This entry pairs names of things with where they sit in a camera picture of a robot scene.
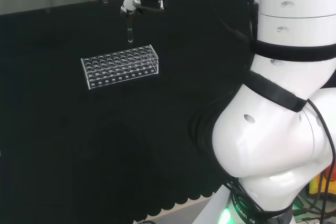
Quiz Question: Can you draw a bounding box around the clear glass test tube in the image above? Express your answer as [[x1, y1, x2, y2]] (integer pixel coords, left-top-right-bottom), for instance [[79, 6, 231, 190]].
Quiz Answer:
[[125, 13, 135, 44]]

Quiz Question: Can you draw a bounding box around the clear plastic test tube rack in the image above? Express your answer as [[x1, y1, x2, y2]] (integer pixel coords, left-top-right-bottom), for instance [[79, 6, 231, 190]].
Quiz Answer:
[[80, 44, 160, 90]]

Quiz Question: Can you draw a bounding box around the black bench cloth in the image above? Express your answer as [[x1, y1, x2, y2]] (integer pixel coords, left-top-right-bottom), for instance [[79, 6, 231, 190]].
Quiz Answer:
[[0, 0, 260, 224]]

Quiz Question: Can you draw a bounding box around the yellow stop button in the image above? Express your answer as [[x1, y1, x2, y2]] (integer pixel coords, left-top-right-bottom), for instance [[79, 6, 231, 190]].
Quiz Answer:
[[308, 173, 327, 195]]

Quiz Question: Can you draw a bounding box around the black cable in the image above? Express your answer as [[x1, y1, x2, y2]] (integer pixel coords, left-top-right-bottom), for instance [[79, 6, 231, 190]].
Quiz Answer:
[[194, 0, 261, 46]]

